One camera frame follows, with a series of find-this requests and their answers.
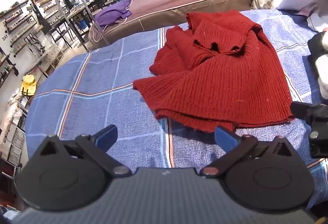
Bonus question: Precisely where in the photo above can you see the yellow toy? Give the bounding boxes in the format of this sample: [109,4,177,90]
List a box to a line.
[21,74,37,96]

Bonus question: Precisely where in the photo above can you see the blue plaid bed sheet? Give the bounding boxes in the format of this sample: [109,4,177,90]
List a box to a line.
[25,9,328,214]

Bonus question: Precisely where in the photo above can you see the red knit sweater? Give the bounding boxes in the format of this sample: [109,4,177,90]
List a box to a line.
[133,10,296,133]

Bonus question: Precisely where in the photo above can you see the wall shelves with small bottles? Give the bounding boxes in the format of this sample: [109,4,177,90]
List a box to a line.
[0,0,67,86]

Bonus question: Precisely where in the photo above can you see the grey storage drawers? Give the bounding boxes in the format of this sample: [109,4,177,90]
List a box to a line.
[5,124,27,165]

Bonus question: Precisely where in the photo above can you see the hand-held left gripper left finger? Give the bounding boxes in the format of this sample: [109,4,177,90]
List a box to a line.
[34,124,132,179]

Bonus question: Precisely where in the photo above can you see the black cloth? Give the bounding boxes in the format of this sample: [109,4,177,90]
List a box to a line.
[307,33,327,62]

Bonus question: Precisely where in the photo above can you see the purple cloth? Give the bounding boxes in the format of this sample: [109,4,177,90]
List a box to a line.
[95,0,133,31]

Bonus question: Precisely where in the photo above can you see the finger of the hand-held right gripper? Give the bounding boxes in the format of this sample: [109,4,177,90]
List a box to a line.
[292,101,315,122]

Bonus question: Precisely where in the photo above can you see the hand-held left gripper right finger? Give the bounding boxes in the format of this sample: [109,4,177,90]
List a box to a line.
[200,125,298,178]

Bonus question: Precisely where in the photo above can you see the cluttered work table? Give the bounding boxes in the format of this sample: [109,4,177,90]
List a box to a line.
[63,0,121,50]

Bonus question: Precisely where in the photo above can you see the white fuzzy garment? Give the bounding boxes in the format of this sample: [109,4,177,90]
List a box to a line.
[314,32,328,100]

